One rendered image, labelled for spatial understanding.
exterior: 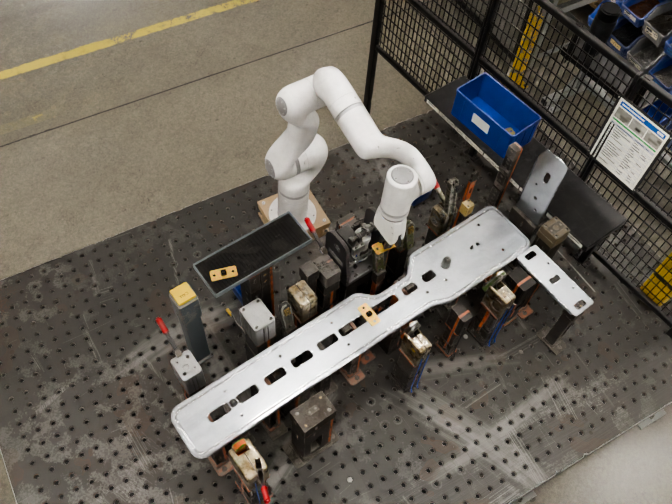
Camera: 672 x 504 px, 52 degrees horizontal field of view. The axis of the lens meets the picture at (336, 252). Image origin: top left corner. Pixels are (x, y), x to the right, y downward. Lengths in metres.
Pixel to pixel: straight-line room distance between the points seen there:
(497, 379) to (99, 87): 2.97
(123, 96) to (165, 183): 0.72
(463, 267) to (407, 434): 0.61
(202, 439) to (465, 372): 1.00
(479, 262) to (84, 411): 1.47
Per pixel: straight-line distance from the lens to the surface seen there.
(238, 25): 4.76
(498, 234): 2.56
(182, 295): 2.16
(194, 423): 2.17
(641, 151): 2.55
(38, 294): 2.83
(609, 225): 2.69
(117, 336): 2.67
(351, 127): 1.90
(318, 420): 2.12
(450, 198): 2.42
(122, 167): 4.02
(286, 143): 2.33
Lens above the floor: 3.04
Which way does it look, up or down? 58 degrees down
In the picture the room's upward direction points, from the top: 6 degrees clockwise
